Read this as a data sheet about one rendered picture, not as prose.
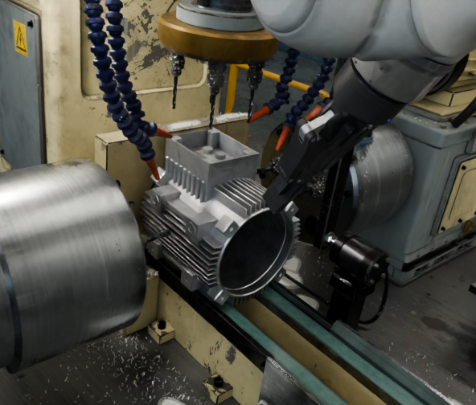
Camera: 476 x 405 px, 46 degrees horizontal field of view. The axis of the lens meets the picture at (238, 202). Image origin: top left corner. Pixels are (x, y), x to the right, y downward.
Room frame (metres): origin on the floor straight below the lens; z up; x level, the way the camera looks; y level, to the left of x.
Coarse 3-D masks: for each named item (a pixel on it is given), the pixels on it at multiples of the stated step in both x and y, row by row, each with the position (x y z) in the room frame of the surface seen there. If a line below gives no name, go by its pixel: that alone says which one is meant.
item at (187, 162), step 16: (176, 144) 0.83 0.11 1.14; (192, 144) 0.89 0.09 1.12; (208, 144) 0.90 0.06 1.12; (224, 144) 0.89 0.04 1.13; (240, 144) 0.86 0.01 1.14; (176, 160) 0.83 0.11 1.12; (192, 160) 0.80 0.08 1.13; (208, 160) 0.78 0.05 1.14; (224, 160) 0.79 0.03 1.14; (240, 160) 0.81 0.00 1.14; (256, 160) 0.83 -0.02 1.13; (176, 176) 0.82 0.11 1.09; (192, 176) 0.79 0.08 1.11; (208, 176) 0.77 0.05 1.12; (224, 176) 0.79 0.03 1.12; (240, 176) 0.81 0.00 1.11; (192, 192) 0.79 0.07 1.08; (208, 192) 0.77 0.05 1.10
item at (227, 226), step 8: (160, 168) 0.84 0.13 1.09; (152, 176) 0.83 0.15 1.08; (160, 176) 0.82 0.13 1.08; (168, 176) 0.83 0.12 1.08; (160, 184) 0.82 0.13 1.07; (288, 208) 0.78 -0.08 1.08; (296, 208) 0.79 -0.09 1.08; (224, 216) 0.71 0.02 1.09; (216, 224) 0.70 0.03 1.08; (224, 224) 0.70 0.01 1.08; (232, 224) 0.70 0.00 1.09; (224, 232) 0.69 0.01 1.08; (232, 232) 0.70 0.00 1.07; (280, 272) 0.78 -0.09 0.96; (216, 288) 0.70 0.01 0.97; (216, 296) 0.69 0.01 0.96; (224, 296) 0.70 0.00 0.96
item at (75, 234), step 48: (0, 192) 0.56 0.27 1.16; (48, 192) 0.59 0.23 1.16; (96, 192) 0.61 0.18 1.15; (0, 240) 0.50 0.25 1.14; (48, 240) 0.53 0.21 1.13; (96, 240) 0.56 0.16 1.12; (144, 240) 0.65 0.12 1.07; (0, 288) 0.48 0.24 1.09; (48, 288) 0.50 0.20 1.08; (96, 288) 0.54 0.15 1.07; (144, 288) 0.58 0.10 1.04; (0, 336) 0.46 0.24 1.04; (48, 336) 0.49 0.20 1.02; (96, 336) 0.55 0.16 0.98
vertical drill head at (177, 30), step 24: (192, 0) 0.83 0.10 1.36; (216, 0) 0.81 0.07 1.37; (240, 0) 0.81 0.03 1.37; (168, 24) 0.79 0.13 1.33; (192, 24) 0.79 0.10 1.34; (216, 24) 0.79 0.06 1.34; (240, 24) 0.79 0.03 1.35; (168, 48) 0.80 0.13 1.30; (192, 48) 0.76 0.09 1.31; (216, 48) 0.76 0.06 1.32; (240, 48) 0.77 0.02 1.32; (264, 48) 0.79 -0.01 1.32; (216, 72) 0.78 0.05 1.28
